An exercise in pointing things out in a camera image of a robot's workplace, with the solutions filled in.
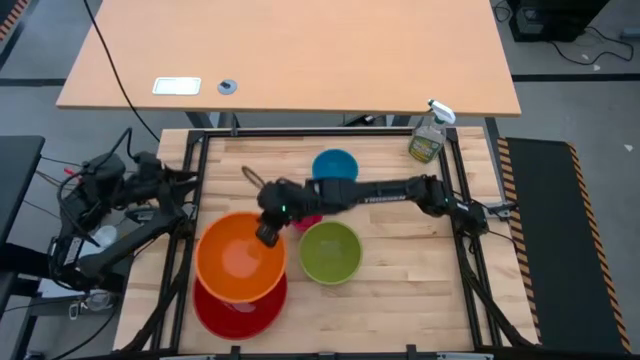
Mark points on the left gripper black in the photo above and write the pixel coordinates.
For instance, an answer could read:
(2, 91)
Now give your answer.
(145, 177)

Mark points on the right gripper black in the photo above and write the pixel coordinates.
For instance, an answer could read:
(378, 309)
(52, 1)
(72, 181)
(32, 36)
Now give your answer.
(280, 200)

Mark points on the large orange bowl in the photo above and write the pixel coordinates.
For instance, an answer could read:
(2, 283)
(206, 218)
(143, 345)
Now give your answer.
(235, 260)

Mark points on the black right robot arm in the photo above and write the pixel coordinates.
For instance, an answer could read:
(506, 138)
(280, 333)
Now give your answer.
(385, 192)

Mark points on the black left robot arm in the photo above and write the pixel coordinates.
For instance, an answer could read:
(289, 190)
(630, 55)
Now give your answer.
(115, 250)

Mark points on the small pink bowl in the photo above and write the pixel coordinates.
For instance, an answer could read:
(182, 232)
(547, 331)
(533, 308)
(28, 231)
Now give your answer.
(306, 224)

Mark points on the green bowl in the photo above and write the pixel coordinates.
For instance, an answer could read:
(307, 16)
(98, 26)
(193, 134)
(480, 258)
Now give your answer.
(330, 252)

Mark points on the large red bowl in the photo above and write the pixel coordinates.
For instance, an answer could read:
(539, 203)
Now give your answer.
(240, 320)

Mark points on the white rectangular desk plate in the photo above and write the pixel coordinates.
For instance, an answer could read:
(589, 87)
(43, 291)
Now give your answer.
(176, 86)

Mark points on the blue bowl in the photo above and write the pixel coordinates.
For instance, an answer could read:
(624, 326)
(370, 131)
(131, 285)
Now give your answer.
(335, 165)

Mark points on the black side table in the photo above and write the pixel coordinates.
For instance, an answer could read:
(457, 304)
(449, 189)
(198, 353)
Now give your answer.
(17, 185)

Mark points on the light wooden desk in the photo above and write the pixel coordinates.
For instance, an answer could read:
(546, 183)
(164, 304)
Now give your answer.
(300, 50)

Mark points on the green cleaner spray bottle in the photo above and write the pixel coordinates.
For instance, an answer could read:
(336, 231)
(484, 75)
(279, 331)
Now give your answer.
(426, 145)

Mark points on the black hazard-striped floor mat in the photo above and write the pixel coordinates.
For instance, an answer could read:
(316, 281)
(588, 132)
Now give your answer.
(560, 240)

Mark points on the black computer case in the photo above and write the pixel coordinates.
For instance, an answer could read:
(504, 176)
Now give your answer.
(555, 17)

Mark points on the black aluminium frame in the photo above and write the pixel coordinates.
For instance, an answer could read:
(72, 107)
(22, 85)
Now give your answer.
(325, 132)

